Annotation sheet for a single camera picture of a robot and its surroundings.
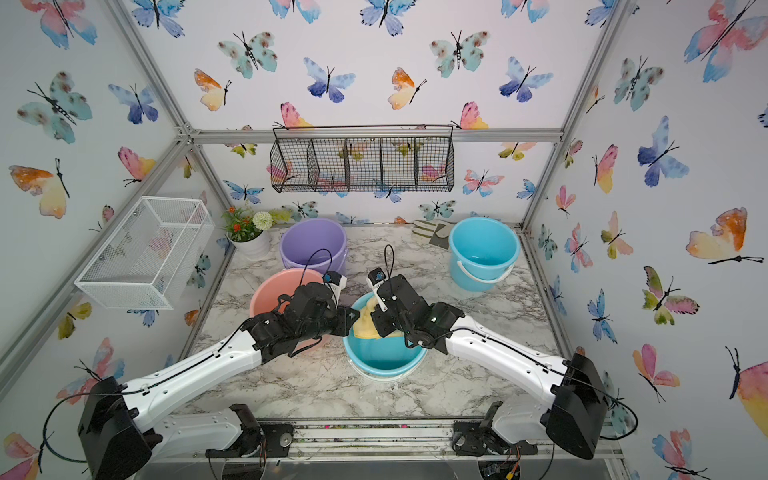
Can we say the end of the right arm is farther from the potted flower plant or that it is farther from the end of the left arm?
the potted flower plant

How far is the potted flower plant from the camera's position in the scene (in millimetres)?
1008

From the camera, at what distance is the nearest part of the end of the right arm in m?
0.53

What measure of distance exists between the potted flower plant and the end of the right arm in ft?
2.06
